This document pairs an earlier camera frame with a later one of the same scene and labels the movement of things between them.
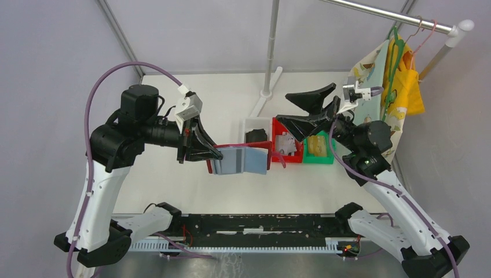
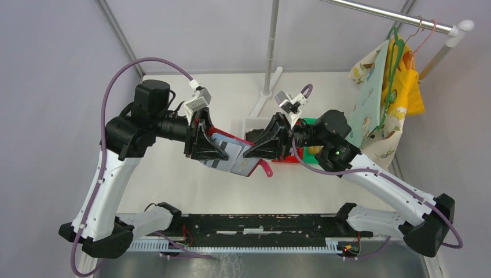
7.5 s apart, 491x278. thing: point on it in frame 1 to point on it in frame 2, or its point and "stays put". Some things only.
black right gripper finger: x=312 y=101 to x=277 y=124
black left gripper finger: x=202 y=147 stays put
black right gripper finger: x=303 y=126 to x=270 y=149
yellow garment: x=401 y=88 stays put
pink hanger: x=413 y=54 stays put
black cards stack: x=256 y=135 stays put
